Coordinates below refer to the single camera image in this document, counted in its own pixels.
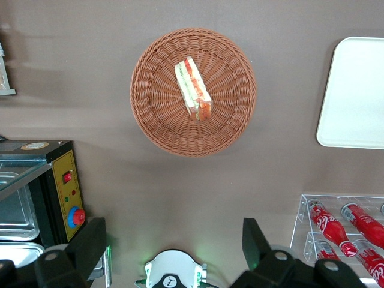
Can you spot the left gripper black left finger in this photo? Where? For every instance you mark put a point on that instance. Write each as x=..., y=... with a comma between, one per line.
x=87, y=240

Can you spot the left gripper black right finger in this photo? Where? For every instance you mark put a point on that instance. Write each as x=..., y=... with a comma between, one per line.
x=255, y=246

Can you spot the triangle sandwich with tomato lettuce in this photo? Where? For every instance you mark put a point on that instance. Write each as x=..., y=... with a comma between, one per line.
x=192, y=87

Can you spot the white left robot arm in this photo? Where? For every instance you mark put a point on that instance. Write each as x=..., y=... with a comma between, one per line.
x=171, y=267

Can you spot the round brown wicker basket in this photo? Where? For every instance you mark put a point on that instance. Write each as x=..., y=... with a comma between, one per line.
x=156, y=120

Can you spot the cream plastic serving tray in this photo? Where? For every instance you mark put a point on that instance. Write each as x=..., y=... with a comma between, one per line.
x=354, y=96

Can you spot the clear acrylic bottle rack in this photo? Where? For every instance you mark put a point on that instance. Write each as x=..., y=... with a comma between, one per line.
x=300, y=222

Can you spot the black food warmer yellow panel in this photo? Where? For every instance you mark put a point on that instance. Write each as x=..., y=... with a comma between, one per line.
x=64, y=180

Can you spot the steel food pan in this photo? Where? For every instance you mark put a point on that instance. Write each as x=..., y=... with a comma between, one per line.
x=18, y=216
x=18, y=253

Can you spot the grey snack display rack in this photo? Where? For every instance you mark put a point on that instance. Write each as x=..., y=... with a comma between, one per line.
x=6, y=91

